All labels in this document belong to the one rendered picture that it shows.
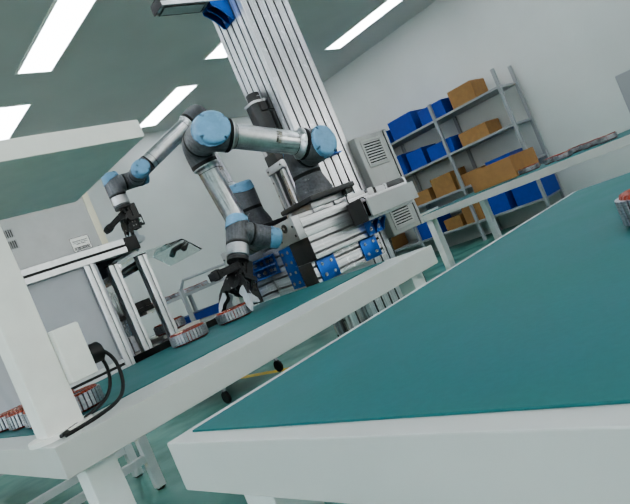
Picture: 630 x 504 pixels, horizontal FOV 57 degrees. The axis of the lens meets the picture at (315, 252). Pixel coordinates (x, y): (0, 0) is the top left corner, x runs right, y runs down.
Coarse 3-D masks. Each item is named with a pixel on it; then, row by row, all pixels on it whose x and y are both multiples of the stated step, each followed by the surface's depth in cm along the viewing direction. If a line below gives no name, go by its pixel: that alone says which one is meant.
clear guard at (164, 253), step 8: (176, 240) 198; (184, 240) 200; (152, 248) 192; (160, 248) 198; (168, 248) 208; (176, 248) 207; (184, 248) 206; (192, 248) 204; (200, 248) 204; (128, 256) 185; (152, 256) 214; (160, 256) 215; (168, 256) 214; (176, 256) 213; (184, 256) 211; (120, 264) 195; (128, 264) 206; (168, 264) 220
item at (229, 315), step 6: (234, 306) 181; (240, 306) 173; (222, 312) 173; (228, 312) 171; (234, 312) 172; (240, 312) 173; (246, 312) 174; (216, 318) 174; (222, 318) 172; (228, 318) 172; (234, 318) 172; (222, 324) 174
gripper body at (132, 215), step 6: (126, 204) 251; (132, 204) 254; (120, 210) 253; (126, 210) 255; (132, 210) 254; (126, 216) 252; (132, 216) 251; (138, 216) 253; (120, 222) 253; (126, 222) 250; (132, 222) 252; (138, 222) 254; (144, 222) 254; (126, 228) 250; (138, 228) 256
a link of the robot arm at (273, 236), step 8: (256, 224) 192; (256, 232) 190; (264, 232) 192; (272, 232) 193; (280, 232) 195; (256, 240) 191; (264, 240) 192; (272, 240) 193; (280, 240) 194; (256, 248) 198; (264, 248) 199; (272, 248) 197
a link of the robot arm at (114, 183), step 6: (108, 174) 250; (114, 174) 251; (120, 174) 254; (102, 180) 251; (108, 180) 249; (114, 180) 250; (120, 180) 251; (108, 186) 250; (114, 186) 250; (120, 186) 251; (126, 186) 253; (108, 192) 250; (114, 192) 250; (120, 192) 251
